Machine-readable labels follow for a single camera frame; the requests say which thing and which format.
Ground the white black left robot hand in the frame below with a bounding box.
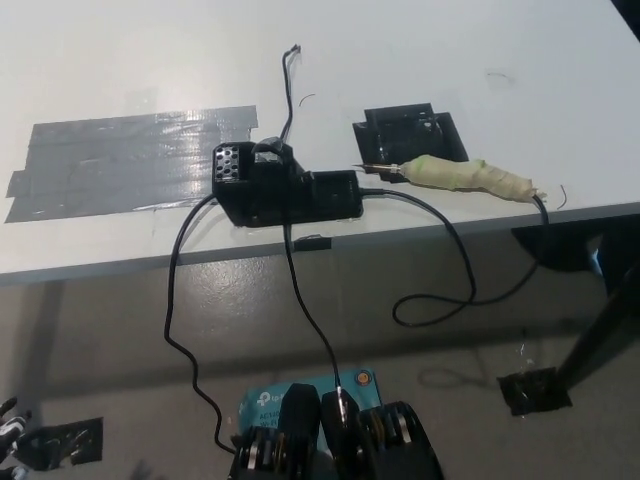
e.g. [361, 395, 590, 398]
[0, 397, 34, 471]

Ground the soldering iron with taped handle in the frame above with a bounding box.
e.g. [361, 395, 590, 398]
[351, 154, 549, 204]

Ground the black robot torso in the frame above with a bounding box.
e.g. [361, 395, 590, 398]
[228, 382, 449, 480]

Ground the teal tp-link box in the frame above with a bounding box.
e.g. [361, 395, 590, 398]
[236, 368, 385, 451]

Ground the small black tape strip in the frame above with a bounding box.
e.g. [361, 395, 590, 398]
[294, 236, 334, 253]

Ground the black fixture block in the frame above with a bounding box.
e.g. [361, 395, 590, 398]
[212, 135, 365, 229]

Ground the black square tray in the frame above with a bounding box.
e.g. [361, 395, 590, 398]
[352, 103, 470, 169]

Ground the black floor tape under stand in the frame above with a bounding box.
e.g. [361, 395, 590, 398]
[496, 367, 574, 417]

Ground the black stand leg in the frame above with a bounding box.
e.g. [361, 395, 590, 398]
[555, 259, 640, 389]

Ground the thick black power cable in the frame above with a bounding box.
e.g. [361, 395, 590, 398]
[163, 194, 239, 456]

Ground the grey duct tape patch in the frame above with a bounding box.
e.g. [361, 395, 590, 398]
[3, 104, 263, 225]

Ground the thin black wire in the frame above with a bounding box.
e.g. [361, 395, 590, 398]
[281, 44, 346, 401]

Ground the black soldering iron cable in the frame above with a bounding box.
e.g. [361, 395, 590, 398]
[357, 187, 551, 330]

